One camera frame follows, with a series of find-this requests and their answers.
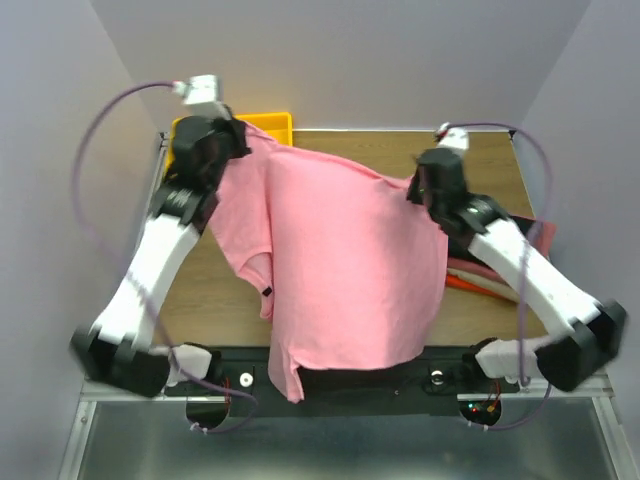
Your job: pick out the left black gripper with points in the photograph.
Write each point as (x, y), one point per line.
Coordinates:
(232, 136)

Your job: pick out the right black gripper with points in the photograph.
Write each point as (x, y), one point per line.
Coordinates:
(422, 187)

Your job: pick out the pink t shirt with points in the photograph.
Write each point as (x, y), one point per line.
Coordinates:
(351, 273)

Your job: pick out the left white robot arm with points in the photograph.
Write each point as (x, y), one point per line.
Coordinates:
(117, 349)

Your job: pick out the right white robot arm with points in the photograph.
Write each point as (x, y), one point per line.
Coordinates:
(583, 334)

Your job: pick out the yellow plastic bin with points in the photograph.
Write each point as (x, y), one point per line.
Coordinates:
(278, 125)

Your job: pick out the black folded t shirt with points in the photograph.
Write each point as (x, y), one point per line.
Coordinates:
(458, 252)

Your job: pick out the orange folded t shirt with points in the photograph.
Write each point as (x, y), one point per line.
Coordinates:
(458, 283)

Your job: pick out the beige folded t shirt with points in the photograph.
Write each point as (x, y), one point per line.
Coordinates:
(495, 286)

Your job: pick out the dusty rose folded t shirt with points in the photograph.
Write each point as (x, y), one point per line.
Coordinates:
(462, 260)

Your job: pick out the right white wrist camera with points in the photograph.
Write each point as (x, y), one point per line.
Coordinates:
(452, 138)

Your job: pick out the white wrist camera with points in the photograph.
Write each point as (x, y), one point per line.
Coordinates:
(202, 96)
(452, 138)

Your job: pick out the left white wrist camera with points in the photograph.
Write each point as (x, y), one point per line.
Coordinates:
(202, 96)

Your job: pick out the left aluminium rail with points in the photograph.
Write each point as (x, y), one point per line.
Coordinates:
(150, 200)

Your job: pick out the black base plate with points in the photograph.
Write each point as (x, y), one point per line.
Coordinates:
(429, 384)

